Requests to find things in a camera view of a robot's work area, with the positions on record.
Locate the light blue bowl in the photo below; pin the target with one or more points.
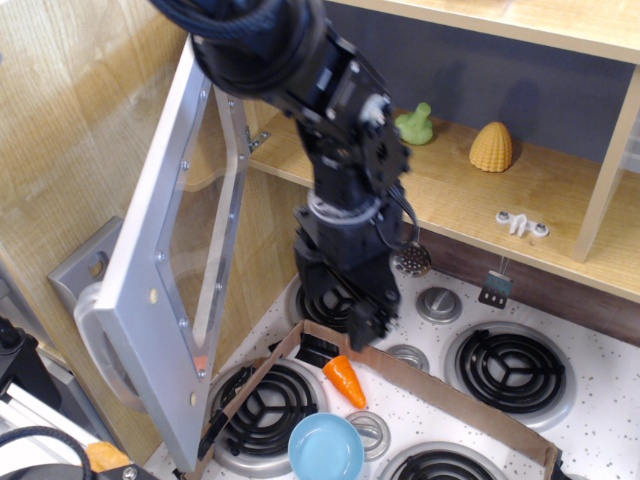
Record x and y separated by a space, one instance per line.
326 446

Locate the brown cardboard barrier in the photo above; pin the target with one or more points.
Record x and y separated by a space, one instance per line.
416 406

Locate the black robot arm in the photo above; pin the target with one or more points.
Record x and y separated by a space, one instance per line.
287 54

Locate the yellow toy corn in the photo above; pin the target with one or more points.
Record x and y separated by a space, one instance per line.
492 149

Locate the front left stove burner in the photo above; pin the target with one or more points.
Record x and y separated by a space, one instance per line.
254 443

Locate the middle silver stove knob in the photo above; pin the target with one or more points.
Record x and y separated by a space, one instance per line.
410 355

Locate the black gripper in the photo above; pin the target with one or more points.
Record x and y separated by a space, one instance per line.
356 258

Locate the front right stove burner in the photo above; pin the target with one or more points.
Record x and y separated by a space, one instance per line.
440 460

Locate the toy strainer ladle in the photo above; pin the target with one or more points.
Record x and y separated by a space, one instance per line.
411 257

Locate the back left stove burner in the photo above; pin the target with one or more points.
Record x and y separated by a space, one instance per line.
330 310

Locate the stove burner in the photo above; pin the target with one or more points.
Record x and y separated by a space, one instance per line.
440 460
254 443
330 310
515 369

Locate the orange toy carrot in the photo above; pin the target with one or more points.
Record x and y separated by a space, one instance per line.
340 372

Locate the toy slotted spatula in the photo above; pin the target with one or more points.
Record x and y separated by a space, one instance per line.
496 290

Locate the grey stove knob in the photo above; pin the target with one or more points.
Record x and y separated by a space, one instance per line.
439 305

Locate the grey toy microwave door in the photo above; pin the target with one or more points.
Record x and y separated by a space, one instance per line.
152 324

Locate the front silver stove knob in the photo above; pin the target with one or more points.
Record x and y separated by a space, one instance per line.
374 433

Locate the orange object bottom left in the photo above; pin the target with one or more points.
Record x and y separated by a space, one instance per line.
103 456

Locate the silver stove knob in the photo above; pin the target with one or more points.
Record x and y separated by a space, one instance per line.
374 433
410 355

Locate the white door latch clip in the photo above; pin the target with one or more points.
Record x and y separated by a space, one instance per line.
520 224

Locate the back right stove burner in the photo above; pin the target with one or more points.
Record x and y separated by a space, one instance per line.
515 369

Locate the grey wall holder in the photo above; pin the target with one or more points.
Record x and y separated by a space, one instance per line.
86 265

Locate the green toy broccoli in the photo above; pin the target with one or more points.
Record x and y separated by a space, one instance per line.
416 127

